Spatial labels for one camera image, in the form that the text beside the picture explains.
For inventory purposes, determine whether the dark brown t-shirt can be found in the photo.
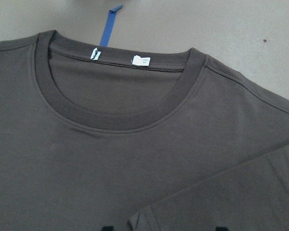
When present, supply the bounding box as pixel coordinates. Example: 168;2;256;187
0;30;289;231

